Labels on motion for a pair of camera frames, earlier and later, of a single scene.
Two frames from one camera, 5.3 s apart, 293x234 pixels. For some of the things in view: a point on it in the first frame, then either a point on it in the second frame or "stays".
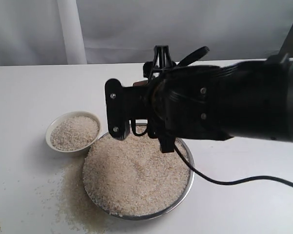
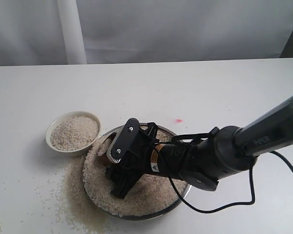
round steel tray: x=132 y=179 stays
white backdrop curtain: x=47 y=32 stays
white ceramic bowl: x=72 y=134 stays
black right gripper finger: x=123 y=104 → x=131 y=143
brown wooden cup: x=140 y=83 → x=102 y=153
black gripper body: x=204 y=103 → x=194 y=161
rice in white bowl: x=73 y=133 stays
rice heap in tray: x=132 y=176 stays
